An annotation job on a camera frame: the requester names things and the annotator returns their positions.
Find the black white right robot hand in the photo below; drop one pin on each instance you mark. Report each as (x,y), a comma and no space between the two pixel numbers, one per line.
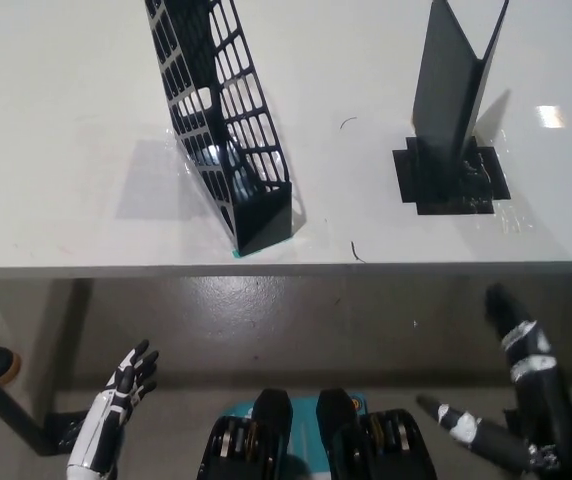
(541,390)

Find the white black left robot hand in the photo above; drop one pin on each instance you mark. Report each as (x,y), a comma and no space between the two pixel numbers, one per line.
(101,425)

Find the black angled metal plate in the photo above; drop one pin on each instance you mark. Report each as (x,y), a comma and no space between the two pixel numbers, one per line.
(441,100)

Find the black ribbed robot body block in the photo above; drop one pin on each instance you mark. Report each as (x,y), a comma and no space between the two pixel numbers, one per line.
(271,415)
(336,415)

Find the black robot legs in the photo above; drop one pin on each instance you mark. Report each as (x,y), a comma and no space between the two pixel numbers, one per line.
(305,425)

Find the black mesh file shelf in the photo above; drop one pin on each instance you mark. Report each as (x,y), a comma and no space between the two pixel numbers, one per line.
(261,215)

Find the black perforated foot plate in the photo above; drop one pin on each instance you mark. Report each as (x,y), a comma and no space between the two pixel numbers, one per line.
(68,430)

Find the black metal table leg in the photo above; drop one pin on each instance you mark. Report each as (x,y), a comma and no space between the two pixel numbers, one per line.
(6,405)

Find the teal tape marker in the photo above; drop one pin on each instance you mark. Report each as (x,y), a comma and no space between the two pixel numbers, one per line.
(238,253)

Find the black tape patch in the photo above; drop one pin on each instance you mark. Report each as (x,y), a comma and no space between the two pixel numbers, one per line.
(408,175)

